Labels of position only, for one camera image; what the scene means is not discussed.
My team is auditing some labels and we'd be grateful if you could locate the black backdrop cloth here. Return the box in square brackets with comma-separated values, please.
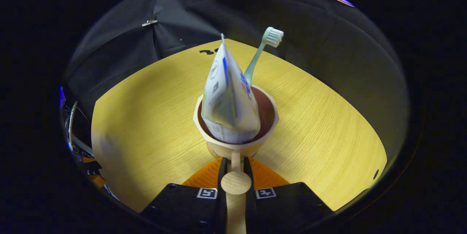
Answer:
[62, 0, 409, 161]

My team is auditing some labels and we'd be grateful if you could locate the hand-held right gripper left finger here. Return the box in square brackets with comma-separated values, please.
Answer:
[140, 157, 228, 229]

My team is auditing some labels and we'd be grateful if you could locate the wooden desktop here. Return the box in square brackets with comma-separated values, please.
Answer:
[91, 39, 388, 234]

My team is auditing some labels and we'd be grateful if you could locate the white toothpaste tube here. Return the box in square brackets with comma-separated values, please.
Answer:
[201, 33, 262, 145]

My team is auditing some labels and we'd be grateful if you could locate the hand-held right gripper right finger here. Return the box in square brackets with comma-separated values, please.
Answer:
[244, 157, 335, 231]

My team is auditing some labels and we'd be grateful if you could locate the beige cup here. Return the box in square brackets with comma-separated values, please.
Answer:
[193, 84, 280, 234]

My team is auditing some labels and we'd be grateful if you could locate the pale green toothbrush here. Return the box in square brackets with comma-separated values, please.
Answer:
[244, 27, 285, 87]

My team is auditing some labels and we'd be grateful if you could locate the grey cable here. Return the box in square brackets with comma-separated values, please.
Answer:
[66, 100, 93, 154]

